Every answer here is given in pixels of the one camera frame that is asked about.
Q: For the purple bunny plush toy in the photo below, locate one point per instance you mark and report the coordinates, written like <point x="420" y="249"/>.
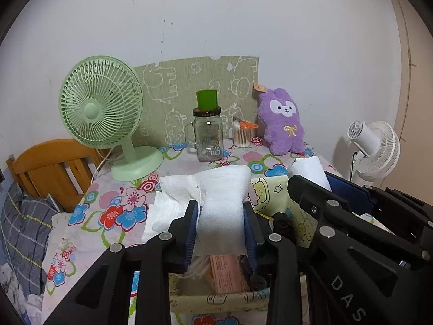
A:
<point x="280" y="117"/>

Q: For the yellow cartoon fabric storage box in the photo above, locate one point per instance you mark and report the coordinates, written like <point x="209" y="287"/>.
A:
<point x="197" y="294"/>

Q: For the white tissue sheet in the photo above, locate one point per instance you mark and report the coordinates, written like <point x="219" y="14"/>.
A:
<point x="165" y="209"/>

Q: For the glass mason jar mug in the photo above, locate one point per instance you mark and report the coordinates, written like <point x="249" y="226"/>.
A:
<point x="205" y="134"/>

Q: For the white standing fan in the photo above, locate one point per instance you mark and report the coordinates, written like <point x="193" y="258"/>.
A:
<point x="368" y="152"/>

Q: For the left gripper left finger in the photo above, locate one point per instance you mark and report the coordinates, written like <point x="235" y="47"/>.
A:
<point x="102" y="295"/>

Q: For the floral tablecloth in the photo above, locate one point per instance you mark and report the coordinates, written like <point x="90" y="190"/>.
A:
<point x="114" y="212"/>

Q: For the black plastic bag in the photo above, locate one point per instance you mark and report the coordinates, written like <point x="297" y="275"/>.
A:
<point x="282" y="224"/>

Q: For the pink packet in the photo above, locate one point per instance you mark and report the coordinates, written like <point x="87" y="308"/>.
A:
<point x="227" y="274"/>

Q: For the white plastic bag pack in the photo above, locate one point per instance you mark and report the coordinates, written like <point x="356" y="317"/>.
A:
<point x="311" y="169"/>

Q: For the green cartoon cardboard panel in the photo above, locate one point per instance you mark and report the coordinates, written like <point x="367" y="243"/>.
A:
<point x="169" y="93"/>

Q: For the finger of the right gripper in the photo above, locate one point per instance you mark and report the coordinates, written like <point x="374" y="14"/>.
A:
<point x="405" y="216"/>
<point x="359" y="272"/>

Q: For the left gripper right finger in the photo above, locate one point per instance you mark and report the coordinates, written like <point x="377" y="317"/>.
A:
<point x="274" y="257"/>

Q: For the green plastic cup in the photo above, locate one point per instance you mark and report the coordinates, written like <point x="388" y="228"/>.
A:
<point x="207" y="100"/>

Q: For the green desk fan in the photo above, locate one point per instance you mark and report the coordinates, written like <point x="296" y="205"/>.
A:
<point x="101" y="103"/>

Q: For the white foam roll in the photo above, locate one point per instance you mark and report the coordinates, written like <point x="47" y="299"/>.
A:
<point x="220" y="195"/>

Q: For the grey plaid pillow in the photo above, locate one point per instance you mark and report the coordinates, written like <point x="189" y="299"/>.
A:
<point x="25" y="226"/>

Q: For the wooden chair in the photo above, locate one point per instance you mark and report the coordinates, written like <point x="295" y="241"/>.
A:
<point x="59" y="168"/>

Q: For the cotton swab jar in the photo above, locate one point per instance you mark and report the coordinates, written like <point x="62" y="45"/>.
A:
<point x="243" y="132"/>

